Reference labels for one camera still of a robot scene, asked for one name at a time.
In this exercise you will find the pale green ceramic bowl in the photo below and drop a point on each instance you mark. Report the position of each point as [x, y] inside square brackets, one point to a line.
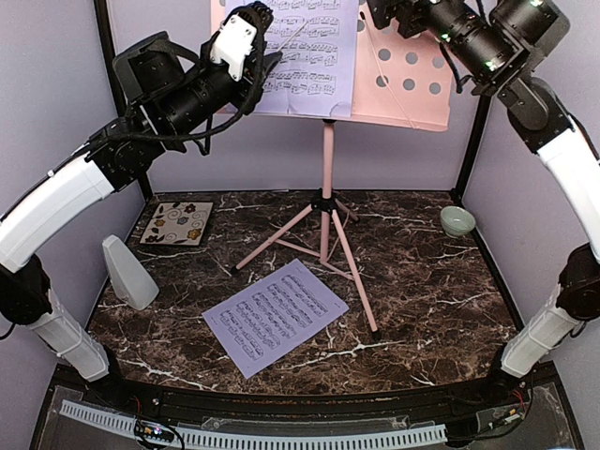
[456, 221]

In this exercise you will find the floral patterned tile coaster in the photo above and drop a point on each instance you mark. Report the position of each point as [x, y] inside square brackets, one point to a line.
[177, 224]

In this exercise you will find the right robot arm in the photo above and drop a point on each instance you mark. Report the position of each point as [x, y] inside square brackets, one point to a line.
[501, 51]

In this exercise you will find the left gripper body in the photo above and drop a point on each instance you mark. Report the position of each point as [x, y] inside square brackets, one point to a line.
[186, 105]

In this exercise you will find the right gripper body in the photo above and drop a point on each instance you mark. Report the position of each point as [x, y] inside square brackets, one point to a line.
[412, 21]

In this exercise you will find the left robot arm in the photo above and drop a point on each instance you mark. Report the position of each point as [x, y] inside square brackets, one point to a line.
[110, 160]

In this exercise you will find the black front rail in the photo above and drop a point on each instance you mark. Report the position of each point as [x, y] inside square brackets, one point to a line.
[421, 403]

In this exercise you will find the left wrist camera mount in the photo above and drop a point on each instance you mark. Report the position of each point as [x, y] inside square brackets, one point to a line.
[233, 44]

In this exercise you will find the grey slotted cable duct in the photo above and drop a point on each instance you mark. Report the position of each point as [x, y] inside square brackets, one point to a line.
[230, 434]

